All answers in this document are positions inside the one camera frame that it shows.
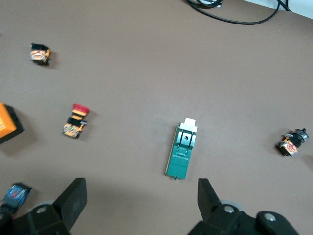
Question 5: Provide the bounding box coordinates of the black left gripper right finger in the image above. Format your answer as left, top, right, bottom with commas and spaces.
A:
187, 178, 300, 235

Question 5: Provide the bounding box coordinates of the red button black blue block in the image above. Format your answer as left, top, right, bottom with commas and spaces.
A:
0, 182, 34, 216

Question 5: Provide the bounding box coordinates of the black selector switch orange block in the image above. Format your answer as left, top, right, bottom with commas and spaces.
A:
275, 127, 309, 157

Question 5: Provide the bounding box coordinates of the orange button box with hole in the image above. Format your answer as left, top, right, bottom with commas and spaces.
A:
0, 102, 25, 145

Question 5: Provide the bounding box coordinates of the black looping table cable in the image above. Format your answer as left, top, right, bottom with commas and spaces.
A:
187, 0, 291, 25

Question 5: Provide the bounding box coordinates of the green load switch white handle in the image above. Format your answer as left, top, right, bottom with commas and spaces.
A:
165, 118, 199, 182

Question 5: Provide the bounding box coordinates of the red mushroom button orange block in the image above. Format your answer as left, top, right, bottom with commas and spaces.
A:
61, 103, 90, 140

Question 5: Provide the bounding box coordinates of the orange black contact block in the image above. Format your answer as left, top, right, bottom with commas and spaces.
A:
29, 43, 52, 66

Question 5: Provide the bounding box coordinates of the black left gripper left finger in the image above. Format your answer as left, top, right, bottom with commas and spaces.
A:
0, 178, 88, 235

